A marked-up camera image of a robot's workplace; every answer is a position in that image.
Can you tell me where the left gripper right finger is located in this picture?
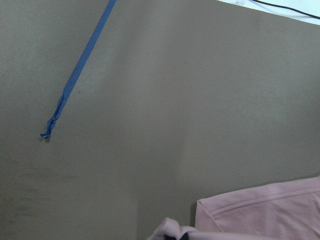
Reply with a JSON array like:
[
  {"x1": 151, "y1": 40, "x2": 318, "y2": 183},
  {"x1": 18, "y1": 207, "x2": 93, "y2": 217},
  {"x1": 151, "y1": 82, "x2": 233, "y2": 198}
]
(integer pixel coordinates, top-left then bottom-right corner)
[{"x1": 180, "y1": 232, "x2": 189, "y2": 240}]

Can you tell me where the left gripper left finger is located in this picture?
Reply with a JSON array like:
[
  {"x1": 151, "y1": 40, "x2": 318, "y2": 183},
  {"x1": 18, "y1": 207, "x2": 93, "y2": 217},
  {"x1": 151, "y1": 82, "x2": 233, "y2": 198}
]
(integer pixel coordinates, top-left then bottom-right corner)
[{"x1": 163, "y1": 234, "x2": 176, "y2": 240}]

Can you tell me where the pink snoopy t-shirt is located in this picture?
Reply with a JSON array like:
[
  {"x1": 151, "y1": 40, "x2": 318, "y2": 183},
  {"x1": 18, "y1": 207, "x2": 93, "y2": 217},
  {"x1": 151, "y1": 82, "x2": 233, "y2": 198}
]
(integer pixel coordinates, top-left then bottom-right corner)
[{"x1": 149, "y1": 176, "x2": 320, "y2": 240}]

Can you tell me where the black table cable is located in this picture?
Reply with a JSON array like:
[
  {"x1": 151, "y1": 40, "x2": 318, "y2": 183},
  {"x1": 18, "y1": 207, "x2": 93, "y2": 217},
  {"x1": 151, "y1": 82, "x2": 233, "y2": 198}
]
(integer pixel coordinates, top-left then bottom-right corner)
[{"x1": 249, "y1": 0, "x2": 320, "y2": 20}]

